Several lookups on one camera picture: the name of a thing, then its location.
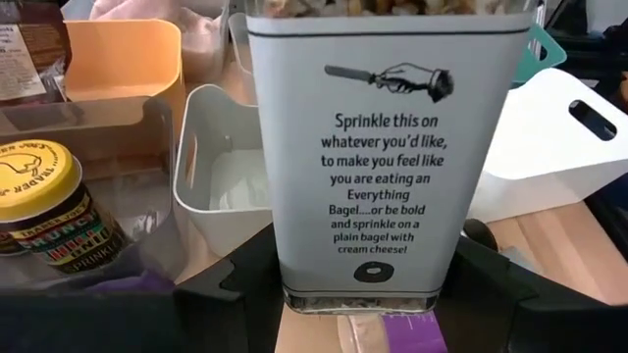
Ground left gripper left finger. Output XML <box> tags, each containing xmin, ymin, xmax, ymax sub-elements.
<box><xmin>172</xmin><ymin>223</ymin><xmax>287</xmax><ymax>353</ymax></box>

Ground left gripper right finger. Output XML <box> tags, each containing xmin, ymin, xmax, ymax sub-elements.
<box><xmin>434</xmin><ymin>232</ymin><xmax>541</xmax><ymax>353</ymax></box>

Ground white bagel seasoning jar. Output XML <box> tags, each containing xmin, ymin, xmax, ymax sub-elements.
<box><xmin>243</xmin><ymin>0</ymin><xmax>537</xmax><ymax>316</ymax></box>

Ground chili onion jar yellow lid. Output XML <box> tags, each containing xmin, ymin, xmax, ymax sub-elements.
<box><xmin>0</xmin><ymin>138</ymin><xmax>132</xmax><ymax>276</ymax></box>

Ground brown spice packet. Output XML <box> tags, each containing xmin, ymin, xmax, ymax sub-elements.
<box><xmin>0</xmin><ymin>0</ymin><xmax>74</xmax><ymax>108</ymax></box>

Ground light grey plastic bin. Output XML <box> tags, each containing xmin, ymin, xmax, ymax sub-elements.
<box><xmin>171</xmin><ymin>82</ymin><xmax>276</xmax><ymax>260</ymax></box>

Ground purple cloth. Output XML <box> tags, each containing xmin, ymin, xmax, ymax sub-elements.
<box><xmin>85</xmin><ymin>270</ymin><xmax>177</xmax><ymax>295</ymax></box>

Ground white plastic bin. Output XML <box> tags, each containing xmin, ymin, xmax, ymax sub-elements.
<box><xmin>464</xmin><ymin>67</ymin><xmax>628</xmax><ymax>226</ymax></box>

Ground dark grey translucent bin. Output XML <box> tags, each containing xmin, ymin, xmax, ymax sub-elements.
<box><xmin>0</xmin><ymin>94</ymin><xmax>190</xmax><ymax>291</ymax></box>

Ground clear plastic bin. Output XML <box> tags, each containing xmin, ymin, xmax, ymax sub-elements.
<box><xmin>227</xmin><ymin>11</ymin><xmax>259</xmax><ymax>107</ymax></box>

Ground orange plastic bin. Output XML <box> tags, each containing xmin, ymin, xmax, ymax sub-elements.
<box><xmin>62</xmin><ymin>18</ymin><xmax>188</xmax><ymax>148</ymax></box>

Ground teal plastic bin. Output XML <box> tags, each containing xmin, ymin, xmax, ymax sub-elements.
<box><xmin>511</xmin><ymin>23</ymin><xmax>569</xmax><ymax>88</ymax></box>

